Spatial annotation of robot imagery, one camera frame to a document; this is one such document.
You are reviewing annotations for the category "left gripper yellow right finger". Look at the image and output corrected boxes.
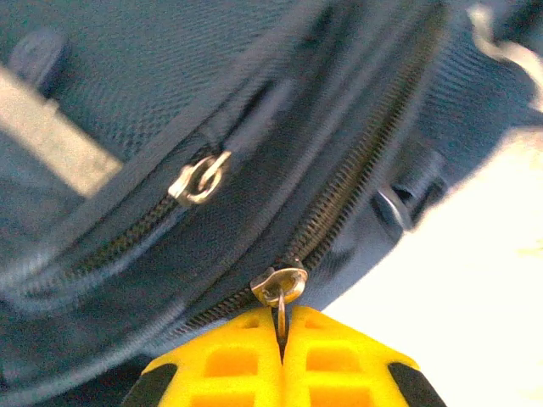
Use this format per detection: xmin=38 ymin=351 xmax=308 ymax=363
xmin=282 ymin=304 xmax=446 ymax=407

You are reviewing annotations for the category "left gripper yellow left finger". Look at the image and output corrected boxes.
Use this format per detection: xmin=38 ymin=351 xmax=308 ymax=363
xmin=122 ymin=306 xmax=284 ymax=407

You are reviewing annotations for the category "navy blue student backpack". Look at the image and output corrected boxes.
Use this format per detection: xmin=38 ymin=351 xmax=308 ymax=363
xmin=0 ymin=0 xmax=543 ymax=407

